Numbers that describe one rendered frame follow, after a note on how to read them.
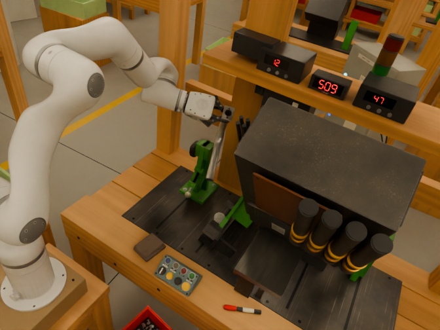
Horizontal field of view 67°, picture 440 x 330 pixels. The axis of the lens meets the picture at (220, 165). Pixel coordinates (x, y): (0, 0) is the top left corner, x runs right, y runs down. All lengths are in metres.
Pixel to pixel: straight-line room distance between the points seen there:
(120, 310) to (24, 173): 1.47
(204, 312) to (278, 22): 1.02
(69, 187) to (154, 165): 1.32
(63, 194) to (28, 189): 1.96
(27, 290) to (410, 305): 1.35
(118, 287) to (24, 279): 1.21
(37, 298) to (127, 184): 0.63
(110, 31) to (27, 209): 0.48
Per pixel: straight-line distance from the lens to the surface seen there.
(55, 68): 0.87
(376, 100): 1.12
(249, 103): 1.37
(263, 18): 1.25
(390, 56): 1.19
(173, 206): 1.50
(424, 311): 1.60
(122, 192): 1.59
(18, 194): 0.92
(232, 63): 1.21
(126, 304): 2.26
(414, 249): 3.17
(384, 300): 1.50
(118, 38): 0.96
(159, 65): 1.16
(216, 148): 1.33
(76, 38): 0.95
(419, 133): 1.13
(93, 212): 1.49
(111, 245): 1.38
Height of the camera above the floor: 2.01
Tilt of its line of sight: 40 degrees down
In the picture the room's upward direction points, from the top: 10 degrees clockwise
